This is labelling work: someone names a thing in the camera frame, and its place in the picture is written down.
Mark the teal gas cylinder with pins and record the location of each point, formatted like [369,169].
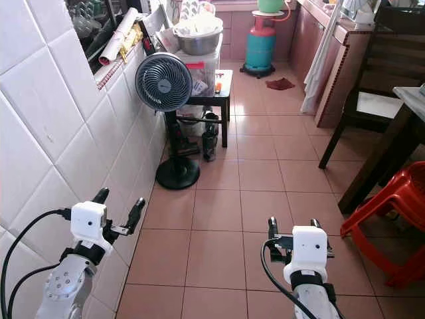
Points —
[260,46]

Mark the white rolled paper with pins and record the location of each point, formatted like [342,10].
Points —
[118,37]

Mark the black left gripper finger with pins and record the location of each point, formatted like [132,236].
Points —
[101,195]
[137,211]

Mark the large steel mixing bowl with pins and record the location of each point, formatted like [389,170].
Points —
[198,44]

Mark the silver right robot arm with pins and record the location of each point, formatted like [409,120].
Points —
[315,303]

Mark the dark red floor rag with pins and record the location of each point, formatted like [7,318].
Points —
[280,84]

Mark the clear plastic storage box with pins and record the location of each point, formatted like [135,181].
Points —
[209,77]

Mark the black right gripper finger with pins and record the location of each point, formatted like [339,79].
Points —
[315,223]
[273,228]

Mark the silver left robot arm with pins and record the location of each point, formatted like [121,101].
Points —
[63,287]

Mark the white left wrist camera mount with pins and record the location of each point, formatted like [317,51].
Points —
[87,226]

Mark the red plastic stool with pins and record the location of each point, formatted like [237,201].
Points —
[398,193]

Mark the dark wooden chair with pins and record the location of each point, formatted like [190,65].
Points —
[388,64]

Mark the small black side table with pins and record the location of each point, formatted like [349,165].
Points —
[224,100]

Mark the brown kitchen counter cabinet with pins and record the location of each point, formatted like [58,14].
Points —
[339,81]

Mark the black handheld vacuum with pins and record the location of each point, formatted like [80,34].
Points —
[210,143]

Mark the white hanging cloth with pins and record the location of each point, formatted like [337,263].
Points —
[317,73]

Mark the green plastic basin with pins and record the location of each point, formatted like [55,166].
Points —
[271,5]

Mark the black standing fan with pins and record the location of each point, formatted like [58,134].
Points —
[163,82]

